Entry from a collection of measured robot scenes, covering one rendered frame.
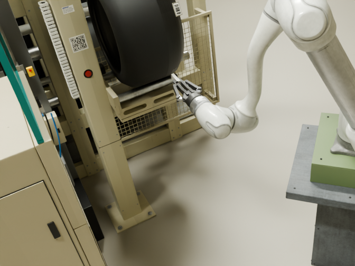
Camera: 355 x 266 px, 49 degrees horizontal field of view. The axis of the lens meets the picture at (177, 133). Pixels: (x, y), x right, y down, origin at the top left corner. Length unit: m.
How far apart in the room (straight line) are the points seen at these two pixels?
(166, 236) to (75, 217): 1.16
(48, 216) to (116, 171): 1.03
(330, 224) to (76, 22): 1.51
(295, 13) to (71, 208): 0.91
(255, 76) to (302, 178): 0.54
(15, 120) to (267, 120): 2.29
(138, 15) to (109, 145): 0.79
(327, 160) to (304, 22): 0.75
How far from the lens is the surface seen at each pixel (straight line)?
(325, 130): 1.92
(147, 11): 1.78
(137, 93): 2.02
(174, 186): 2.74
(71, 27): 1.89
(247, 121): 1.65
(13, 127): 1.31
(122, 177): 2.37
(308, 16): 1.16
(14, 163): 1.21
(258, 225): 2.47
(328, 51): 1.29
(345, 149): 1.79
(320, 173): 1.76
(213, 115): 1.55
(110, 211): 2.69
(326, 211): 1.98
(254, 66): 1.48
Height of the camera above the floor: 1.91
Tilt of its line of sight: 37 degrees down
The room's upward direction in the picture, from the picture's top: 10 degrees counter-clockwise
